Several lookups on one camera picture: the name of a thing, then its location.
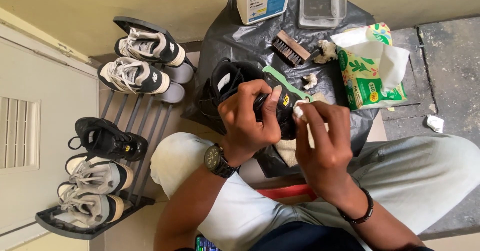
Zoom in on person's right hand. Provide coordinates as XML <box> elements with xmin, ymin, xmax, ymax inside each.
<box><xmin>293</xmin><ymin>101</ymin><xmax>361</xmax><ymax>203</ymax></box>

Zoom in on person's left hand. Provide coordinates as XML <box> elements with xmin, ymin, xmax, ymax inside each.
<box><xmin>217</xmin><ymin>79</ymin><xmax>283</xmax><ymax>166</ymax></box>

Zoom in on white tissue wad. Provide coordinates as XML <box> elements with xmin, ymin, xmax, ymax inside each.
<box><xmin>292</xmin><ymin>99</ymin><xmax>315</xmax><ymax>148</ymax></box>

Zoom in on black shoe with green sole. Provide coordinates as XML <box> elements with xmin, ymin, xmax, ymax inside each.
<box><xmin>197</xmin><ymin>58</ymin><xmax>314</xmax><ymax>141</ymax></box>

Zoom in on beige woven cloth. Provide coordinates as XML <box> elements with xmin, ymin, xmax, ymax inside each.
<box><xmin>274</xmin><ymin>91</ymin><xmax>331</xmax><ymax>168</ymax></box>

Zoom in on black wrist watch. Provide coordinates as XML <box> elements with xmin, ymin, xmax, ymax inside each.
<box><xmin>203</xmin><ymin>143</ymin><xmax>241</xmax><ymax>179</ymax></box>

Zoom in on red stool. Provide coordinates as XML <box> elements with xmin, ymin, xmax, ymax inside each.
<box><xmin>256</xmin><ymin>184</ymin><xmax>318</xmax><ymax>201</ymax></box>

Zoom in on small crumpled dirty tissue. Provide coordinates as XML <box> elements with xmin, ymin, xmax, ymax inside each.
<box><xmin>302</xmin><ymin>73</ymin><xmax>319</xmax><ymax>90</ymax></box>

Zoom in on grey slipper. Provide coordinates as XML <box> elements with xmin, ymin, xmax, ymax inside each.
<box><xmin>164</xmin><ymin>62</ymin><xmax>195</xmax><ymax>85</ymax></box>
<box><xmin>153</xmin><ymin>81</ymin><xmax>186</xmax><ymax>104</ymax></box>

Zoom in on green floral tissue pack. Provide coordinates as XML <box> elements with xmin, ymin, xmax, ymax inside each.
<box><xmin>330</xmin><ymin>22</ymin><xmax>410</xmax><ymax>111</ymax></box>

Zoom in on person's light grey trousers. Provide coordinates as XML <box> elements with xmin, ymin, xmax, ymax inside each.
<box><xmin>150</xmin><ymin>132</ymin><xmax>480</xmax><ymax>251</ymax></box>

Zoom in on black plastic bag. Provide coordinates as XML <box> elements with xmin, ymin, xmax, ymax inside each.
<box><xmin>182</xmin><ymin>0</ymin><xmax>379</xmax><ymax>179</ymax></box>

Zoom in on wooden shoe brush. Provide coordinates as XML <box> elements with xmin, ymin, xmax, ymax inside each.
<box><xmin>271</xmin><ymin>30</ymin><xmax>312</xmax><ymax>68</ymax></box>

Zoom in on large crumpled dirty tissue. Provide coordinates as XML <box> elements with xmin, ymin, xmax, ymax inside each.
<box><xmin>313</xmin><ymin>40</ymin><xmax>338</xmax><ymax>65</ymax></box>

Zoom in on person's navy shirt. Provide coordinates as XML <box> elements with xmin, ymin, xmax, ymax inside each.
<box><xmin>249</xmin><ymin>221</ymin><xmax>365</xmax><ymax>251</ymax></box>

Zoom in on crumpled white tissue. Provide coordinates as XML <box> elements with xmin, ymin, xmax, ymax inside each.
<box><xmin>426</xmin><ymin>114</ymin><xmax>445</xmax><ymax>134</ymax></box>

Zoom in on white and black sneaker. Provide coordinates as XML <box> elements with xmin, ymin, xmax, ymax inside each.
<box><xmin>97</xmin><ymin>57</ymin><xmax>172</xmax><ymax>95</ymax></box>
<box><xmin>114</xmin><ymin>27</ymin><xmax>187</xmax><ymax>68</ymax></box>

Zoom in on smartphone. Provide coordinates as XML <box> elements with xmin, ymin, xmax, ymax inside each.
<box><xmin>194</xmin><ymin>235</ymin><xmax>222</xmax><ymax>251</ymax></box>

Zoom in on black sneaker with yellow logo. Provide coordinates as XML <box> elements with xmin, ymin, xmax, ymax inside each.
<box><xmin>67</xmin><ymin>117</ymin><xmax>149</xmax><ymax>162</ymax></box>

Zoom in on clear plastic container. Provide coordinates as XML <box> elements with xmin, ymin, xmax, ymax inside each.
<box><xmin>298</xmin><ymin>0</ymin><xmax>347</xmax><ymax>29</ymax></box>

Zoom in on grey and white sneaker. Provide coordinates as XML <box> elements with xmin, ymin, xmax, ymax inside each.
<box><xmin>56</xmin><ymin>181</ymin><xmax>125</xmax><ymax>225</ymax></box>
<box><xmin>65</xmin><ymin>152</ymin><xmax>134</xmax><ymax>195</ymax></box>

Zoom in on cream door with vent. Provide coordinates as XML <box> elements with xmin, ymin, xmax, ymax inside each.
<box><xmin>0</xmin><ymin>21</ymin><xmax>100</xmax><ymax>241</ymax></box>

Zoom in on dark metal shoe rack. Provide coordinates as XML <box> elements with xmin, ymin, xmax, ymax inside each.
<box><xmin>35</xmin><ymin>16</ymin><xmax>198</xmax><ymax>240</ymax></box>

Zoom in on black bead bracelet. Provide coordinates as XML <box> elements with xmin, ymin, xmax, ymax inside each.
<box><xmin>337</xmin><ymin>187</ymin><xmax>374</xmax><ymax>224</ymax></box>

